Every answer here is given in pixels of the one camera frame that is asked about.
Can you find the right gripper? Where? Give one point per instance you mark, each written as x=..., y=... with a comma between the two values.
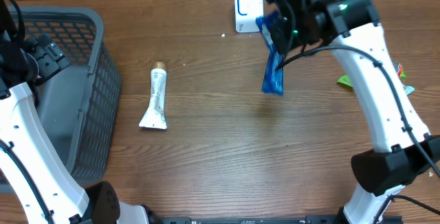
x=284, y=42

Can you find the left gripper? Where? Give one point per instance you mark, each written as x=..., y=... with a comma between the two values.
x=48, y=53

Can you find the blue snack packet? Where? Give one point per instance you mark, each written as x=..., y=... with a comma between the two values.
x=273, y=80

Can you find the green clear snack bag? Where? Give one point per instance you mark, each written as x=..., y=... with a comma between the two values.
x=398, y=68

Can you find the white tube with gold cap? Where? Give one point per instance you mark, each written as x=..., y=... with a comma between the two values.
x=154, y=116

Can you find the teal white snack packet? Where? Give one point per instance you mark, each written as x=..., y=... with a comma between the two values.
x=408, y=89

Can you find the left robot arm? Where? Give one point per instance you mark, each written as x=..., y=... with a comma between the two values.
x=30, y=163

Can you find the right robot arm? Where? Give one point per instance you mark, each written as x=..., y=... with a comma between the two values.
x=403, y=147

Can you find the white barcode scanner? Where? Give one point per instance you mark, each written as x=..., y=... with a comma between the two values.
x=246, y=13

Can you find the grey plastic mesh basket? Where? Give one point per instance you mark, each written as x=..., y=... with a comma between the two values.
x=78, y=105

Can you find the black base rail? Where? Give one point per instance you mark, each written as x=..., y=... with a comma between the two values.
x=314, y=219

